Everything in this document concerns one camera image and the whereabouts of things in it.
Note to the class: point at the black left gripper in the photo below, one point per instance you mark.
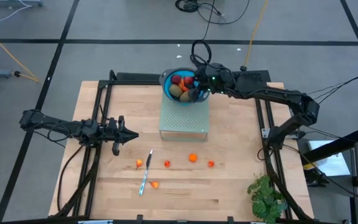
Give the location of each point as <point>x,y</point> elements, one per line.
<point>116,133</point>

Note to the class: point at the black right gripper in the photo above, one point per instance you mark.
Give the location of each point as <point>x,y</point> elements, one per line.
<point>216,79</point>

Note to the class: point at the dark red toy plum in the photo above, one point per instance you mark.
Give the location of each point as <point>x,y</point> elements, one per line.
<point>188,80</point>
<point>176,79</point>

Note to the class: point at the red-orange toy mango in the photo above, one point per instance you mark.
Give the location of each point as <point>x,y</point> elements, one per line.
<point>183,85</point>

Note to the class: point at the brown toy kiwi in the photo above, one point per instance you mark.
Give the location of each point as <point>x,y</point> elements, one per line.
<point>185,97</point>
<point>175,90</point>

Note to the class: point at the small yellow-orange toy pear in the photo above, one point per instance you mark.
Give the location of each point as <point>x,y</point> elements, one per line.
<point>139,163</point>
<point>155,185</point>

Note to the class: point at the small orange-red toy pear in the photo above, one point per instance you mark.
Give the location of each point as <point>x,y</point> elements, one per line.
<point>211,164</point>
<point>167,163</point>

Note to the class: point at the toy orange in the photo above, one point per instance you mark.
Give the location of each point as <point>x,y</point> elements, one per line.
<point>193,158</point>

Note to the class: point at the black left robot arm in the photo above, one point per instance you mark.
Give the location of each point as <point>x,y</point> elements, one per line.
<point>57,124</point>

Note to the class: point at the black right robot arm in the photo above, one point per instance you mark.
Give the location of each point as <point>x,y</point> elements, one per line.
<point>275,93</point>

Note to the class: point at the blue collapsible bowl grey rim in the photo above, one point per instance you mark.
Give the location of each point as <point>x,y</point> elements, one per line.
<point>166,81</point>

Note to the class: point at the pale green perforated metal shelf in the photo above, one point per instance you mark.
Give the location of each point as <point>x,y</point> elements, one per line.
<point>183,121</point>

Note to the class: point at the black table edge clamp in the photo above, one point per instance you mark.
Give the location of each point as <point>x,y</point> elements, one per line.
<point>230,219</point>
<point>140,218</point>

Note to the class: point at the green leafy plant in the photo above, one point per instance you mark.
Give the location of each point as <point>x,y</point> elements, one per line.
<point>266,199</point>

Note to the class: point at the black side slab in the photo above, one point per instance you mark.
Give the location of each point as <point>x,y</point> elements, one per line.
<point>337,144</point>

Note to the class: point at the white sheet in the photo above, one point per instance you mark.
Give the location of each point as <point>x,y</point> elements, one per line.
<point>331,158</point>

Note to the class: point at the black aluminium rig frame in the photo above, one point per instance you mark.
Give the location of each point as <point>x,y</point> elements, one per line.
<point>135,77</point>

